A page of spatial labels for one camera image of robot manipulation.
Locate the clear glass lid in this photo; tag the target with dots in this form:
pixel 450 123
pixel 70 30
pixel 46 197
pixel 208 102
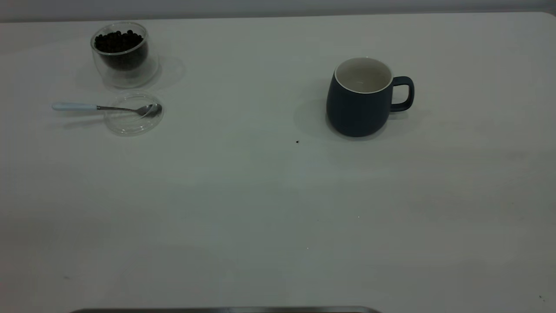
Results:
pixel 130 127

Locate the dark grey ceramic mug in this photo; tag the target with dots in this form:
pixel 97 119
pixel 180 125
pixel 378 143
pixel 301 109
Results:
pixel 356 113

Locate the dark coffee beans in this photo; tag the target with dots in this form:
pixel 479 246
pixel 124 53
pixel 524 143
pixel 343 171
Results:
pixel 119 43

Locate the double-wall clear glass cup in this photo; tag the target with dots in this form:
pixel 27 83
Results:
pixel 130 79

